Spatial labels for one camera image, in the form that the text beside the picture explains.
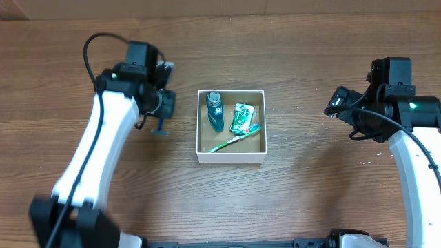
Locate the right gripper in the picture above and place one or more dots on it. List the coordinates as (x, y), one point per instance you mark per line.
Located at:
(375, 131)

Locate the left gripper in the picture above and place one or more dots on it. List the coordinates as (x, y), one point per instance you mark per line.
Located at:
(166, 107)

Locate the blue mouthwash bottle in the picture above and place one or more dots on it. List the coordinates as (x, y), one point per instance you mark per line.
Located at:
(215, 111)

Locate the green white packet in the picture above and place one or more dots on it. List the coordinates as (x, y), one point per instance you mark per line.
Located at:
(242, 118)

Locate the green white toothbrush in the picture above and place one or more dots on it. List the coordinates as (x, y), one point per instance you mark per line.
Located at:
(254, 129)

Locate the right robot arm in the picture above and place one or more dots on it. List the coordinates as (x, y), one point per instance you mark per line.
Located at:
(390, 111)

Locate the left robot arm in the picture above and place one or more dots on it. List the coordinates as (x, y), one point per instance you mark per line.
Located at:
(74, 214)

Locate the white cardboard box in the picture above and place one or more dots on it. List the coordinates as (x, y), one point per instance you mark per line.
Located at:
(252, 149)

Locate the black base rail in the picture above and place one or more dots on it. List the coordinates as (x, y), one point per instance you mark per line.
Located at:
(335, 238)

